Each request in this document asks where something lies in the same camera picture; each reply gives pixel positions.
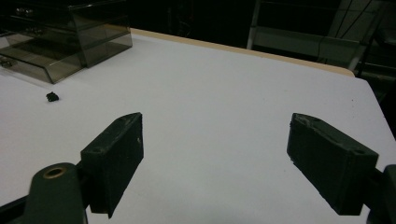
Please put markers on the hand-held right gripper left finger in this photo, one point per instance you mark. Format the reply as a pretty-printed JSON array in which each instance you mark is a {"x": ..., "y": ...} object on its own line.
[{"x": 112, "y": 161}]

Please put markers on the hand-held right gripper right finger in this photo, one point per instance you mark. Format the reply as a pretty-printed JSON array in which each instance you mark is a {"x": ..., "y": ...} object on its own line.
[{"x": 330, "y": 161}]

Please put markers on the small black clip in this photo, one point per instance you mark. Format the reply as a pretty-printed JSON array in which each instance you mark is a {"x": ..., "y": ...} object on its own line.
[{"x": 52, "y": 96}]

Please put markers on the smoky transparent drawer organizer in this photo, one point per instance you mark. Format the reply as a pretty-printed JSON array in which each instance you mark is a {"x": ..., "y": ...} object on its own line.
[{"x": 62, "y": 40}]

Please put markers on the metal stand frame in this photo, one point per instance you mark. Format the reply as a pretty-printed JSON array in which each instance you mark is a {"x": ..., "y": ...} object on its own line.
[{"x": 311, "y": 43}]

